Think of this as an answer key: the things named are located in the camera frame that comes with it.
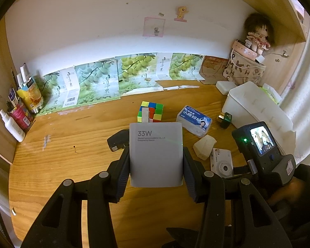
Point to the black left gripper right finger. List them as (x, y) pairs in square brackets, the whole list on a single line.
[(192, 172)]

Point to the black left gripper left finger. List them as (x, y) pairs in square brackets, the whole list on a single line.
[(119, 171)]

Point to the beige angular small box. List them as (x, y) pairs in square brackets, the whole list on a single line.
[(204, 146)]

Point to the white instant camera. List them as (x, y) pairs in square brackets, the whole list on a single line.
[(221, 163)]

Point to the white plastic storage bin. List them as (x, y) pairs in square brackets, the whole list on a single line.
[(249, 104)]

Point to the white 33W charger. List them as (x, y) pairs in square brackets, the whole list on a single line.
[(156, 153)]

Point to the multicolour Rubik's cube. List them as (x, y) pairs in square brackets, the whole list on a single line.
[(153, 111)]

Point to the person's right hand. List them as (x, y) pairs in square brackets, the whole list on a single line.
[(293, 192)]

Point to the black power adapter plug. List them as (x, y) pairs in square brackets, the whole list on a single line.
[(119, 140)]

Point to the green perfume bottle gold cap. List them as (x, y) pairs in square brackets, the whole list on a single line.
[(224, 120)]

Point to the green wet wipes pack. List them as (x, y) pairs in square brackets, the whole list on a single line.
[(271, 93)]

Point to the blue dental floss box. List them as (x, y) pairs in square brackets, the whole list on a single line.
[(194, 121)]

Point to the small white lidded box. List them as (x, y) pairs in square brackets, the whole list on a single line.
[(225, 86)]

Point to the beige printed fabric bag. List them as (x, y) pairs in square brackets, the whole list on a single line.
[(240, 70)]

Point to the brown cardboard panel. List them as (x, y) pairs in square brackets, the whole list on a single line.
[(212, 70)]

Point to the grape print cardboard sheets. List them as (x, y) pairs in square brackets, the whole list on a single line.
[(109, 79)]

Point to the brown-haired rag doll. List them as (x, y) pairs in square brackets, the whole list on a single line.
[(260, 33)]

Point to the pink tube bottle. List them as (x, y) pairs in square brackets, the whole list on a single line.
[(20, 114)]

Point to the white spray bottle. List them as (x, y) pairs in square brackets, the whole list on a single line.
[(14, 129)]

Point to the pink square wall sticker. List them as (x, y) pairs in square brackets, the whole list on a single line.
[(153, 27)]

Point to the yellow bear wall hook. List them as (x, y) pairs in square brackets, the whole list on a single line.
[(180, 14)]

